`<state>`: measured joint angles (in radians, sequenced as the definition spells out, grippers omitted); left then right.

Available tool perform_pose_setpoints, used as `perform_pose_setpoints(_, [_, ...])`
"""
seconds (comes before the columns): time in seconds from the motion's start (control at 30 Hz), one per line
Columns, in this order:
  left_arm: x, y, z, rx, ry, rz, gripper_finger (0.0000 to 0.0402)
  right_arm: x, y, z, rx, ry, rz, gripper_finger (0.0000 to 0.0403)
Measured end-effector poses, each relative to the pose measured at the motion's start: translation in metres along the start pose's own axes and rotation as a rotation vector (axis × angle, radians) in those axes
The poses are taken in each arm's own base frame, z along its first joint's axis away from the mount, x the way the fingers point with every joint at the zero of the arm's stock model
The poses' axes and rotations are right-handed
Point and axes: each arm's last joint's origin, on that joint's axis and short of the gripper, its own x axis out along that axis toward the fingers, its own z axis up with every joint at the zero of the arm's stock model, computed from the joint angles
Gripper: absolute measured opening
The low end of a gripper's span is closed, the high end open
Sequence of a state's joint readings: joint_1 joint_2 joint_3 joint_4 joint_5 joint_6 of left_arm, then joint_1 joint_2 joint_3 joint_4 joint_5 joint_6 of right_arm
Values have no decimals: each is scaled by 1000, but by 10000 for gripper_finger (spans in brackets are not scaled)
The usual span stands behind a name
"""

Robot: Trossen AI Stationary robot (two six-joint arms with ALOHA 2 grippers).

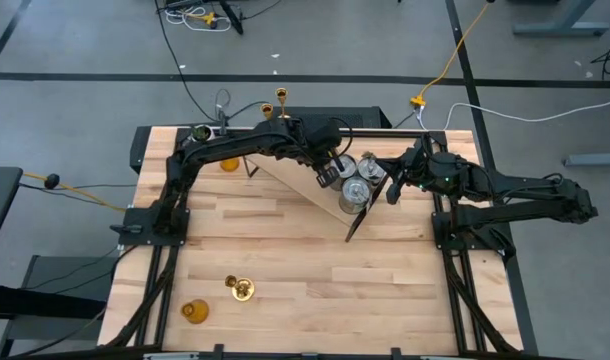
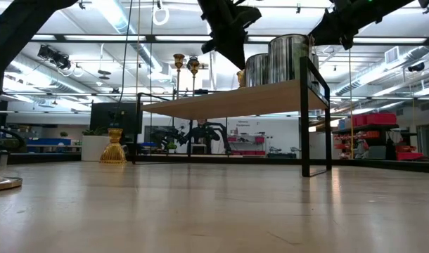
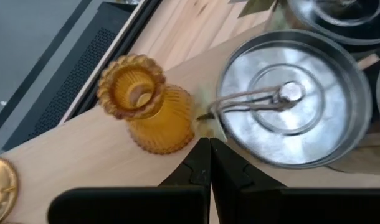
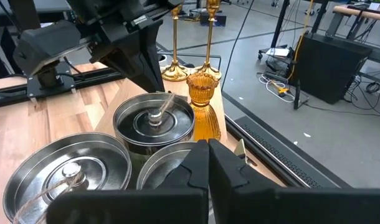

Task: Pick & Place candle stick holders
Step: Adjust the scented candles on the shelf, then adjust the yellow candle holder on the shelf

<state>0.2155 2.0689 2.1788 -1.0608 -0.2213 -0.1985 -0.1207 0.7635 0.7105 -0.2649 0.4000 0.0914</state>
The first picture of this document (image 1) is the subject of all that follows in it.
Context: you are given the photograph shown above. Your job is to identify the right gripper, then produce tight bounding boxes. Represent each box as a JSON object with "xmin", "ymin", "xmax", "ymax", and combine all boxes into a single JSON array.
[{"xmin": 375, "ymin": 133, "xmax": 437, "ymax": 206}]

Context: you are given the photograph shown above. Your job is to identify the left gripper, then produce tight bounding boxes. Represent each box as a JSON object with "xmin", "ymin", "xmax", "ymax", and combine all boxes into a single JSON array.
[{"xmin": 299, "ymin": 137, "xmax": 345, "ymax": 190}]

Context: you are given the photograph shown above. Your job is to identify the silver scented candle tin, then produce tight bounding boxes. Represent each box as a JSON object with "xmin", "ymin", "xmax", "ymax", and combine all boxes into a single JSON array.
[
  {"xmin": 337, "ymin": 175, "xmax": 373, "ymax": 216},
  {"xmin": 357, "ymin": 151, "xmax": 387, "ymax": 184},
  {"xmin": 329, "ymin": 153, "xmax": 359, "ymax": 192}
]

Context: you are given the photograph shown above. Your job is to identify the wooden shelf riser black legs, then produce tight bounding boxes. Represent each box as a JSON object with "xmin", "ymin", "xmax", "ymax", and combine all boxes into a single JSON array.
[{"xmin": 243, "ymin": 152, "xmax": 391, "ymax": 245}]

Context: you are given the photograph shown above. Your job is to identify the black control box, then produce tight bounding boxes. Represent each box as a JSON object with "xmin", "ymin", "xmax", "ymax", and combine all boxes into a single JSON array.
[{"xmin": 284, "ymin": 105, "xmax": 393, "ymax": 130}]

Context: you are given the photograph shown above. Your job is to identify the white pot with green plant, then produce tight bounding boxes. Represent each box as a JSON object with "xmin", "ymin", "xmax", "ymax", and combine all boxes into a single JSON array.
[{"xmin": 189, "ymin": 123, "xmax": 216, "ymax": 144}]

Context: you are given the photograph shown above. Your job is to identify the black stand leg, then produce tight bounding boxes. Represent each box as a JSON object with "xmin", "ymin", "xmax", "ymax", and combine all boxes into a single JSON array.
[{"xmin": 218, "ymin": 0, "xmax": 245, "ymax": 36}]

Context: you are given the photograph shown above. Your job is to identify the grey metal table foot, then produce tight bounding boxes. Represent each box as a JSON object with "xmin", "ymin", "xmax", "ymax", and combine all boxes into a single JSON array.
[
  {"xmin": 562, "ymin": 152, "xmax": 610, "ymax": 168},
  {"xmin": 512, "ymin": 0, "xmax": 610, "ymax": 37}
]

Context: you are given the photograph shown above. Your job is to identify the silver aluminium bar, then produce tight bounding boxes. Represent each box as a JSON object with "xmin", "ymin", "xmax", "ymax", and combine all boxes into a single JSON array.
[{"xmin": 143, "ymin": 352, "xmax": 201, "ymax": 360}]

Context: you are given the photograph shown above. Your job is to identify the grey metal stand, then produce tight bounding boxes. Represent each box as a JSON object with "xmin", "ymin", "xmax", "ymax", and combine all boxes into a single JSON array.
[{"xmin": 0, "ymin": 254, "xmax": 116, "ymax": 359}]

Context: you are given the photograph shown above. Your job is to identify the black beam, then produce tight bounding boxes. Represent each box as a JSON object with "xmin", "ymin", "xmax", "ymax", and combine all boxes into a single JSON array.
[{"xmin": 0, "ymin": 283, "xmax": 106, "ymax": 320}]

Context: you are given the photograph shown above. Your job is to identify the black side table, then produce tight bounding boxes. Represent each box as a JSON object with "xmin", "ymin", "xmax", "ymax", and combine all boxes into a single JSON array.
[{"xmin": 0, "ymin": 166, "xmax": 24, "ymax": 261}]

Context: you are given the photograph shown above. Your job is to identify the yellow power cable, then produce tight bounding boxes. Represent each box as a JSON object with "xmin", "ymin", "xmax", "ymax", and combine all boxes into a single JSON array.
[{"xmin": 408, "ymin": 0, "xmax": 494, "ymax": 109}]

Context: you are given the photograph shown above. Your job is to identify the white power cable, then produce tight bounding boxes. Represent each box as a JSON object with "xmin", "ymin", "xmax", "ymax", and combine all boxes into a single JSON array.
[{"xmin": 442, "ymin": 94, "xmax": 610, "ymax": 132}]

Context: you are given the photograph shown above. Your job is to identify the white cable bundle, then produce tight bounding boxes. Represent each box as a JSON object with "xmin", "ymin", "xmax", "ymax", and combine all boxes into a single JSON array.
[{"xmin": 163, "ymin": 4, "xmax": 234, "ymax": 34}]

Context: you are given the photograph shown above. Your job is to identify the black floor cable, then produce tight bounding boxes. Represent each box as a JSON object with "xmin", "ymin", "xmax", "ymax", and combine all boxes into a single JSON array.
[{"xmin": 153, "ymin": 0, "xmax": 221, "ymax": 124}]

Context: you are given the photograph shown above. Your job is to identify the black aluminium rig frame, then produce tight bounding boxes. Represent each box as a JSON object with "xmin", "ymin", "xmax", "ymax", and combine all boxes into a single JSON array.
[{"xmin": 97, "ymin": 124, "xmax": 539, "ymax": 360}]

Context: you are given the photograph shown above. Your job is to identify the yellow cable black plug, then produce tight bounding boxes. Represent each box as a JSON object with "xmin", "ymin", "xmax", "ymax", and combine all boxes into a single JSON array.
[{"xmin": 0, "ymin": 164, "xmax": 126, "ymax": 214}]

